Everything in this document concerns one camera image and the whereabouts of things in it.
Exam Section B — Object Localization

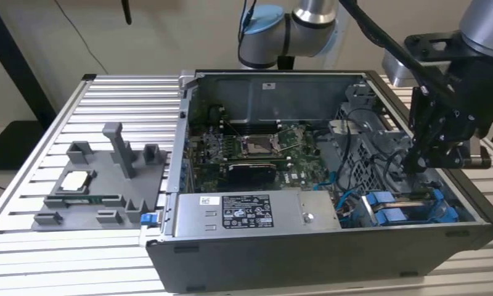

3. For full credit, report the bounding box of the thin black wall cable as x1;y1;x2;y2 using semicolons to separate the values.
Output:
51;0;110;75

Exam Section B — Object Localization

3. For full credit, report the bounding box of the thin metal locking lever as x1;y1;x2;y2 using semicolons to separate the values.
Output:
223;120;243;139

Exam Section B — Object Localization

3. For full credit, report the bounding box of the thin arm cable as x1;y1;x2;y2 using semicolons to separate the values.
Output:
238;0;258;64

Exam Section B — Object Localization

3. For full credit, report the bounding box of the thick black hose cable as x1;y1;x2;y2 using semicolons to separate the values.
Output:
338;0;455;95

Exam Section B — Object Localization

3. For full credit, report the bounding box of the black open PC case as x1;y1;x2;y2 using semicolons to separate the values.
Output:
145;69;493;294

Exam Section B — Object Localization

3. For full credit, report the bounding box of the silver power supply with label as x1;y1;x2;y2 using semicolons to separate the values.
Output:
174;190;341;238

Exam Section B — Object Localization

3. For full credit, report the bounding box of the black RAM slot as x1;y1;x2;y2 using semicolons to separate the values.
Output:
223;118;281;128

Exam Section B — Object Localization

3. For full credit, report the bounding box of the blue wire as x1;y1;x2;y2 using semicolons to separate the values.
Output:
314;179;361;214

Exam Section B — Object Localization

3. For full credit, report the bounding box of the silver CPU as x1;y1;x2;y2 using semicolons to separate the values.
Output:
59;171;93;192

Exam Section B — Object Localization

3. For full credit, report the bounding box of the green motherboard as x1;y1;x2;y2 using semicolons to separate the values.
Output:
186;121;333;194

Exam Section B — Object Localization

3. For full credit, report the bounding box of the black disk wire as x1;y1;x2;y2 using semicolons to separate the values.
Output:
382;150;410;192

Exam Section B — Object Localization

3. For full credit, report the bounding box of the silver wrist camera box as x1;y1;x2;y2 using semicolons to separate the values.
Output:
381;51;417;88

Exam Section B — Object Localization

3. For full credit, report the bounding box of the grey parts rack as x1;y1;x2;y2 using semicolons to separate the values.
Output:
30;122;171;231

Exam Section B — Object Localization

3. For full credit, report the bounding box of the black graphics card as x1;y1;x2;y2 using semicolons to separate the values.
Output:
226;162;279;189

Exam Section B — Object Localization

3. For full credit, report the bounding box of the long black wire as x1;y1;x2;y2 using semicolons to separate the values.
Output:
337;107;393;194

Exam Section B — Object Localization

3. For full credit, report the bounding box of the hard disk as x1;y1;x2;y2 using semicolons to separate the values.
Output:
361;189;451;214

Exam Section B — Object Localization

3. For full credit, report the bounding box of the green RAM stick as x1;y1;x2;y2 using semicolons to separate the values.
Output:
62;194;119;205

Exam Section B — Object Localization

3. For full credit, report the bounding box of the metal socket cover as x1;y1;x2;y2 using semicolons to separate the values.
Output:
274;128;305;152

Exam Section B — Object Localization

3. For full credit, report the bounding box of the grey metal disk bay cage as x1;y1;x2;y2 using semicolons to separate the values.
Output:
329;83;461;228

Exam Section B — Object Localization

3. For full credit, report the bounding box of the CPU socket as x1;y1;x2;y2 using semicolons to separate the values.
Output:
239;134;278;158

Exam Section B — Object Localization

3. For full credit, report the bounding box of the black antenna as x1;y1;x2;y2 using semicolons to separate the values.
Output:
119;0;133;25

